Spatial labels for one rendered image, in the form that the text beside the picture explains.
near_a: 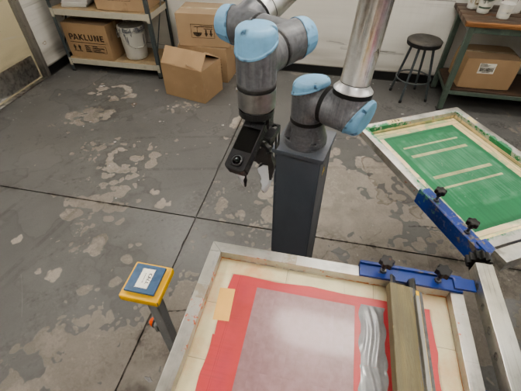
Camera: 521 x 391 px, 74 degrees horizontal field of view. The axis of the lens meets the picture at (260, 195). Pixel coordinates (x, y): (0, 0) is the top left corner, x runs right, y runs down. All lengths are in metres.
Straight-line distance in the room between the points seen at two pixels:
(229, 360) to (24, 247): 2.12
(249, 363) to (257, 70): 0.74
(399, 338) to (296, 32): 0.75
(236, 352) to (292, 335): 0.16
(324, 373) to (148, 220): 1.95
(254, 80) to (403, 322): 0.71
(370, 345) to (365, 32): 0.83
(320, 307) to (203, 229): 1.58
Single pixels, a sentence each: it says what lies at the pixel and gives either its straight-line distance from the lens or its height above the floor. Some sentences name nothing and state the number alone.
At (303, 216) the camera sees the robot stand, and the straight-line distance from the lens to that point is 1.38.
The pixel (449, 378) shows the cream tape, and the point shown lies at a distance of 1.12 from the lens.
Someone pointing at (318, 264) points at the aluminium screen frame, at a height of 0.99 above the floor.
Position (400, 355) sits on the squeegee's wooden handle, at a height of 1.06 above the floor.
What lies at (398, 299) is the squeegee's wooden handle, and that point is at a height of 1.06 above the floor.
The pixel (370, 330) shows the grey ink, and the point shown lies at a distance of 1.09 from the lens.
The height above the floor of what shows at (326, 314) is 0.96.
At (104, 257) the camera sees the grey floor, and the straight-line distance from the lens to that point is 2.57.
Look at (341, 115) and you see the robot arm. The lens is 1.05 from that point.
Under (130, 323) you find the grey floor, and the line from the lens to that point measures 2.24.
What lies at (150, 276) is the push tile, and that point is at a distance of 1.17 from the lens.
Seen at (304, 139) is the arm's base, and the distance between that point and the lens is 1.17.
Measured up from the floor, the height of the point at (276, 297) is 0.96.
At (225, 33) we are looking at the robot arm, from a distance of 0.80.
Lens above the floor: 1.91
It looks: 44 degrees down
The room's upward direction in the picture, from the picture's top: straight up
